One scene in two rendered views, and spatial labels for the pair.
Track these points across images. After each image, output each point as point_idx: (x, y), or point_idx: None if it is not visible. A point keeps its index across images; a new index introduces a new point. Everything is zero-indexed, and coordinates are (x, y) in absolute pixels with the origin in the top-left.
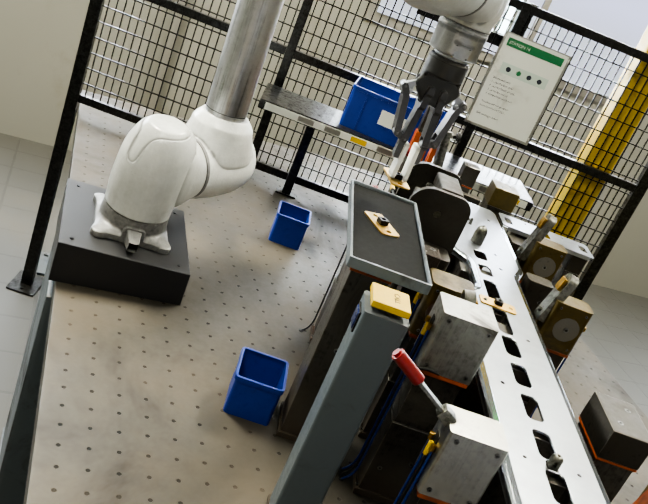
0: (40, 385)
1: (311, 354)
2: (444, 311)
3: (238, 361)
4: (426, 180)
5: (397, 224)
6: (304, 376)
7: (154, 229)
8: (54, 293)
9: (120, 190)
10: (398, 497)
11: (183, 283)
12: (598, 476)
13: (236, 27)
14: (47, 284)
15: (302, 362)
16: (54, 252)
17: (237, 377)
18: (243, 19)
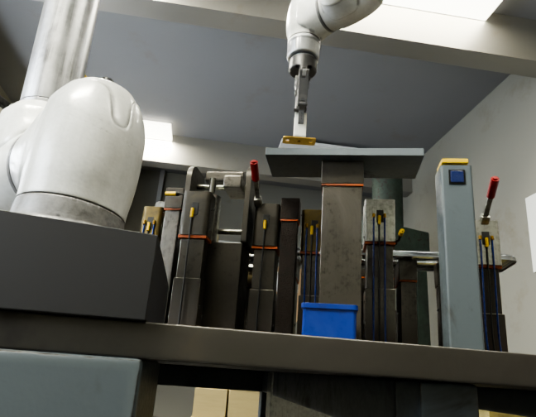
0: (425, 364)
1: (351, 270)
2: (393, 199)
3: (328, 305)
4: (196, 180)
5: None
6: (361, 287)
7: None
8: (188, 326)
9: (114, 171)
10: (484, 286)
11: (166, 299)
12: (430, 268)
13: (78, 11)
14: (85, 360)
15: (323, 295)
16: (121, 271)
17: (357, 307)
18: (85, 5)
